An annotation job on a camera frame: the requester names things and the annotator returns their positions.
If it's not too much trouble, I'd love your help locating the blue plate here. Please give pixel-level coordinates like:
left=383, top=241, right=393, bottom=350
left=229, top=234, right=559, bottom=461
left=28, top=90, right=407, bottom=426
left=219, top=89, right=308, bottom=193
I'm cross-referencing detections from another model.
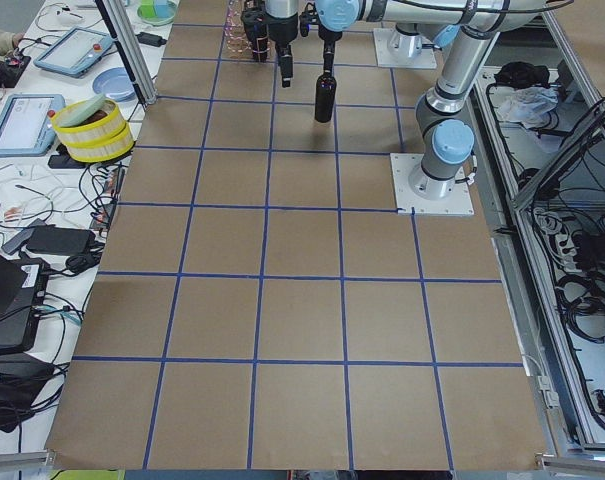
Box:
left=92, top=67, right=136, bottom=102

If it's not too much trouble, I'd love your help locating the green bowl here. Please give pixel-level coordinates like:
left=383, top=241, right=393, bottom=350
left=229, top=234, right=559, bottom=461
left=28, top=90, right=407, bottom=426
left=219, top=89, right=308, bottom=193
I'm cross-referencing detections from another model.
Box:
left=136, top=0, right=178, bottom=26

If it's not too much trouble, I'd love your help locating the blue teach pendant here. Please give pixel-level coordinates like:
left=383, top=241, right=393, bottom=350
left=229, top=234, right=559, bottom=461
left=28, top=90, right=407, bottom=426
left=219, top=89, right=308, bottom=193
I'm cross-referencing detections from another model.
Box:
left=0, top=94, right=66, bottom=158
left=34, top=27, right=114, bottom=78

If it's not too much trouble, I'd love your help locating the crumpled white cloth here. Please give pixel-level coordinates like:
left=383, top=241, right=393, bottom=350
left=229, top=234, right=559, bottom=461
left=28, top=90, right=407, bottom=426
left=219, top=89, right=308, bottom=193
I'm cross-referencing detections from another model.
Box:
left=496, top=87, right=559, bottom=129

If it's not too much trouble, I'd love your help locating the black laptop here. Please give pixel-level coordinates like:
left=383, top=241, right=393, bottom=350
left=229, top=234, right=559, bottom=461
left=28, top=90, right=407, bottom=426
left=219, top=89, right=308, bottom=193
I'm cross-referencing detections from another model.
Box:
left=0, top=255, right=49, bottom=355

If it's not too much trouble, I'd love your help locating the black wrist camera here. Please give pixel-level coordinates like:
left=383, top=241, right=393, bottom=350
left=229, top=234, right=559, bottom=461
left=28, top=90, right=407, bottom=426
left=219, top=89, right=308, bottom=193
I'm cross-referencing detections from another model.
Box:
left=241, top=0, right=265, bottom=28

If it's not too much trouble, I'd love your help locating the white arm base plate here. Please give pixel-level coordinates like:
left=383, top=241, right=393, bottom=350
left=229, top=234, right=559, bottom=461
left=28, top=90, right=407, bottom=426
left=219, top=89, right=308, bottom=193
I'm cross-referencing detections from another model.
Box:
left=390, top=153, right=475, bottom=217
left=373, top=28, right=438, bottom=70

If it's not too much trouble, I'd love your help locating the aluminium frame post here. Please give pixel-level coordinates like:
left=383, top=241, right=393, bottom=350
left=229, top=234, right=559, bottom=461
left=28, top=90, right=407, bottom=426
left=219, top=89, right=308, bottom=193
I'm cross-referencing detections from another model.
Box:
left=96, top=0, right=157, bottom=107

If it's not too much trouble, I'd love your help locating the black power brick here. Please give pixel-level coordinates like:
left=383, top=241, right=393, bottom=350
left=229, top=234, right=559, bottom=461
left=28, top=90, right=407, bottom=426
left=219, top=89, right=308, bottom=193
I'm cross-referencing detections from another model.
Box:
left=26, top=226, right=95, bottom=256

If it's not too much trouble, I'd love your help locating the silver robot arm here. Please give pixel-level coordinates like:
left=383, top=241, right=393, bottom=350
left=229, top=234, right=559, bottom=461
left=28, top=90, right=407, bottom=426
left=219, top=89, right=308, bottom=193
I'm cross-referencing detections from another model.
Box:
left=265, top=0, right=299, bottom=88
left=315, top=1, right=546, bottom=201

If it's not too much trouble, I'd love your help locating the blue teach pendant near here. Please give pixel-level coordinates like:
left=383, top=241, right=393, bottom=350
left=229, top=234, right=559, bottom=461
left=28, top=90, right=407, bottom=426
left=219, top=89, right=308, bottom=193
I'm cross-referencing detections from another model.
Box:
left=0, top=94, right=66, bottom=158

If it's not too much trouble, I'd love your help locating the dark glass wine bottle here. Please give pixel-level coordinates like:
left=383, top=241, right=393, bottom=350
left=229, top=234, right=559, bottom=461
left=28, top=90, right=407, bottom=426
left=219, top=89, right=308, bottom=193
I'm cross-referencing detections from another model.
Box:
left=314, top=43, right=337, bottom=123

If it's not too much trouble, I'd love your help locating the yellow bamboo steamer basket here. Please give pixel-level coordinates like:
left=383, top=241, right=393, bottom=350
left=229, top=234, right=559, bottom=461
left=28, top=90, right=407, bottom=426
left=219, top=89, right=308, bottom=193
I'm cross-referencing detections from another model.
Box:
left=51, top=94, right=134, bottom=163

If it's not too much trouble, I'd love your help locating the copper wire wine rack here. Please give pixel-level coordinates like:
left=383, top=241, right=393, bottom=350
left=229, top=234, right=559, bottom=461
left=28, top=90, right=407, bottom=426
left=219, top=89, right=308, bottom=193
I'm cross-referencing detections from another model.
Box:
left=224, top=1, right=256, bottom=62

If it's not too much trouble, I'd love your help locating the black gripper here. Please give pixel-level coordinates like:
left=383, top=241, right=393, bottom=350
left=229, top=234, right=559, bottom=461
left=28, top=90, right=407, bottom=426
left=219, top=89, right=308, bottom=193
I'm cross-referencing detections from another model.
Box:
left=318, top=27, right=343, bottom=53
left=266, top=12, right=298, bottom=88

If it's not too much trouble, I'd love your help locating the blue teach pendant far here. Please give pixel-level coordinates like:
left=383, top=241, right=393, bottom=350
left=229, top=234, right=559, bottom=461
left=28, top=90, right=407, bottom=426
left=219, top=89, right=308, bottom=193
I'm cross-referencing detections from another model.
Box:
left=34, top=27, right=114, bottom=78

